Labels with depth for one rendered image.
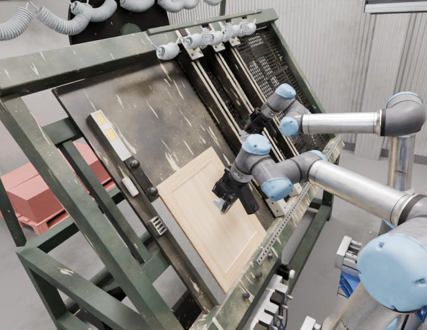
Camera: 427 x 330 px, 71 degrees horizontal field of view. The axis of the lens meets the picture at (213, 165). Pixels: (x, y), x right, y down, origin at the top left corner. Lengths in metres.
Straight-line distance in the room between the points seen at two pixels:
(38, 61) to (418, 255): 1.19
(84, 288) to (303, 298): 1.58
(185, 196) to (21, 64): 0.79
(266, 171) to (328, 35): 3.63
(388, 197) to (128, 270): 0.85
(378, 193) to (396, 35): 3.39
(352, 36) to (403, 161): 3.06
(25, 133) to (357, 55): 3.82
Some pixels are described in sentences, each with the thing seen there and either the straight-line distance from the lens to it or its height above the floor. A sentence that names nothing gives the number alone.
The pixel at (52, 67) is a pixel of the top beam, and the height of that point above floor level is 1.87.
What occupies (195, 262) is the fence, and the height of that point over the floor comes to 1.08.
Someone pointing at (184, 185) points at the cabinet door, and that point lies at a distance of 1.40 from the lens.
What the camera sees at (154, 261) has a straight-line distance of 1.31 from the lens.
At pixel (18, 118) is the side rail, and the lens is 1.18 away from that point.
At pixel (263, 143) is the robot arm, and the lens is 0.87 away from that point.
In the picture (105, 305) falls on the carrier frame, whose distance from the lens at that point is 1.69.
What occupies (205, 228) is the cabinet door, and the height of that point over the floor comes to 1.12.
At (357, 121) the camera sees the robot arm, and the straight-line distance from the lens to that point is 1.19.
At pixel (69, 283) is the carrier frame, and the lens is 1.87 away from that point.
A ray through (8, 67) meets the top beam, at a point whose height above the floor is 1.90.
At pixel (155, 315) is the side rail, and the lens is 1.22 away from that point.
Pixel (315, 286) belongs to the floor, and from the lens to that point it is 2.68.
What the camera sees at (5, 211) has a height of 1.12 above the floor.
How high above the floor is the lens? 2.05
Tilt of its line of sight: 29 degrees down
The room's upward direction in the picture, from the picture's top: 5 degrees counter-clockwise
